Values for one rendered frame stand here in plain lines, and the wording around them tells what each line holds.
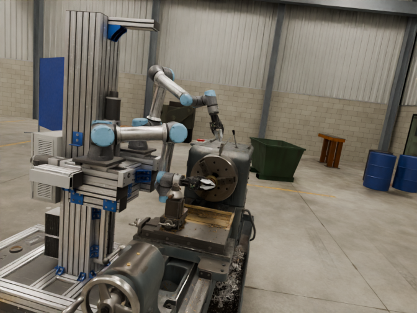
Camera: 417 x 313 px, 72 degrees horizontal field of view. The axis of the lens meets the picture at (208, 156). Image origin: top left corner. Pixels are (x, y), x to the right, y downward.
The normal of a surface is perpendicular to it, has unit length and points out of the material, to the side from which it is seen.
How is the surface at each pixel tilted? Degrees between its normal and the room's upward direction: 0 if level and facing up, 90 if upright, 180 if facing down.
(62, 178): 90
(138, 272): 38
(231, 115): 90
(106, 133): 91
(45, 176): 90
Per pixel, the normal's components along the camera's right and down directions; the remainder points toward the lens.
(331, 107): -0.08, 0.17
